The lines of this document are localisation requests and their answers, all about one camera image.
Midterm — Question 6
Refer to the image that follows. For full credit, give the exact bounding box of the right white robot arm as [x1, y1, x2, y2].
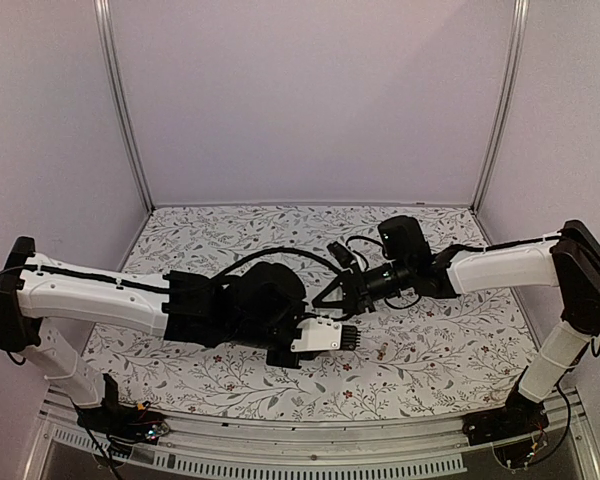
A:
[312, 216, 600, 436]

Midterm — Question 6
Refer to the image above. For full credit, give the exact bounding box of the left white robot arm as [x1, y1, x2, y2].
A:
[0, 237, 342, 434]

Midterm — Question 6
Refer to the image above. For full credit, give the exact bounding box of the floral patterned table mat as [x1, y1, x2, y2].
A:
[81, 204, 549, 420]

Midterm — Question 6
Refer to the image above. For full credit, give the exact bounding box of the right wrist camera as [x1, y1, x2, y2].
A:
[327, 242, 359, 269]

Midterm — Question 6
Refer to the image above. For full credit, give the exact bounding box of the right black sleeved cable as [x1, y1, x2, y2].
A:
[344, 234, 386, 269]

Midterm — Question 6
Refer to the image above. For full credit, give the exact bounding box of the black sleeved cable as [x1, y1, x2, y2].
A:
[214, 247, 344, 296]
[344, 234, 386, 269]

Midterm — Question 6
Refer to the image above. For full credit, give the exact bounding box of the left black sleeved cable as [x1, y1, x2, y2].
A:
[214, 247, 344, 296]

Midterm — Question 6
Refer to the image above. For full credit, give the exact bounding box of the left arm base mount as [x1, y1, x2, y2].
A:
[75, 374, 170, 444]

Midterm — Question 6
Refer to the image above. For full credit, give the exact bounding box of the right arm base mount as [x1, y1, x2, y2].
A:
[462, 391, 549, 446]

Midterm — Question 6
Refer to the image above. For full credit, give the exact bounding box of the front aluminium rail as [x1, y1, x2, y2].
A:
[22, 389, 600, 479]

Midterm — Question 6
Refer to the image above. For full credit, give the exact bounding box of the right aluminium frame post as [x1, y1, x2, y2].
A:
[470, 0, 530, 214]

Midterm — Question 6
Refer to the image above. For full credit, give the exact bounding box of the aluminium frame post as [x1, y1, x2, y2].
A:
[470, 0, 530, 214]
[94, 0, 155, 214]

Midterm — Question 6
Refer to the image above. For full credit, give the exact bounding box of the left aluminium frame post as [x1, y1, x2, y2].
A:
[94, 0, 155, 214]

